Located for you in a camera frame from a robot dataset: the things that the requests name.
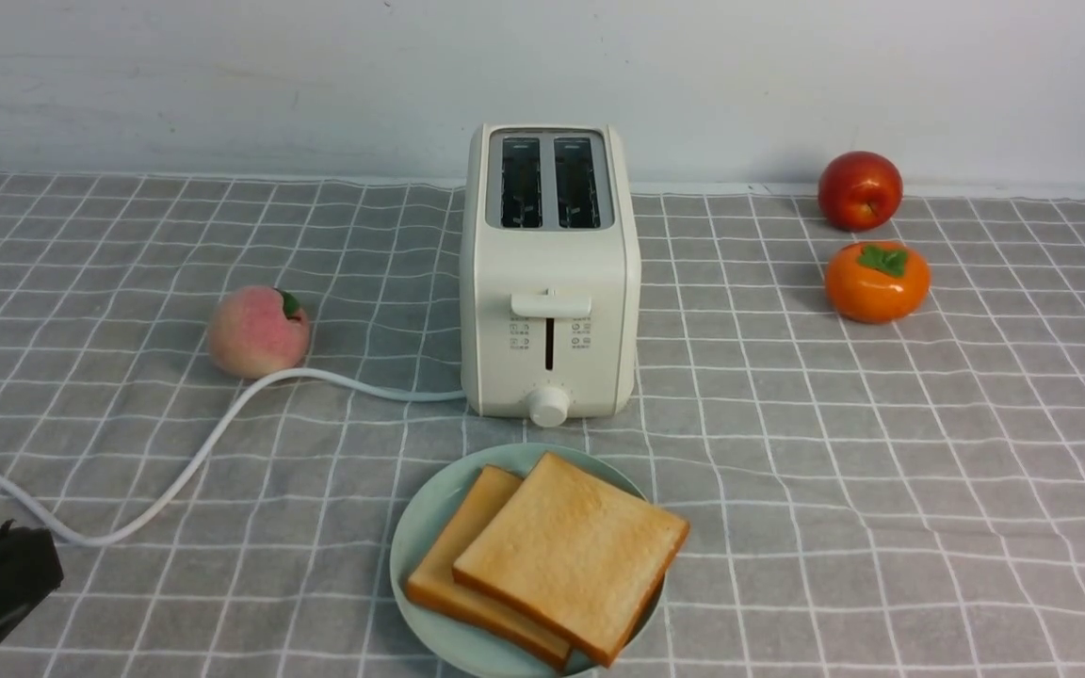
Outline toast slice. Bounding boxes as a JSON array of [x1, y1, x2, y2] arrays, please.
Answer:
[[486, 455, 690, 667], [408, 466, 574, 670]]

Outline white two-slot toaster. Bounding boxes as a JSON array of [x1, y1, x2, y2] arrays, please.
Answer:
[[458, 123, 641, 428]]

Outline pink peach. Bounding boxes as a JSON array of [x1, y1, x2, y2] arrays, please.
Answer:
[[206, 286, 311, 380]]

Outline light green round plate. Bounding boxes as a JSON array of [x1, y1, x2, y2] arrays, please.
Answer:
[[387, 443, 647, 677]]

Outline orange persimmon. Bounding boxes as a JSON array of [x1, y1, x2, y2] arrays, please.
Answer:
[[825, 241, 931, 325]]

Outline red apple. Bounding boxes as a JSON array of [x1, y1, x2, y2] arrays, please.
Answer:
[[818, 151, 904, 233]]

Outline white toaster power cord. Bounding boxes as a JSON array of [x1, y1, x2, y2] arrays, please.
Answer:
[[0, 367, 468, 547]]

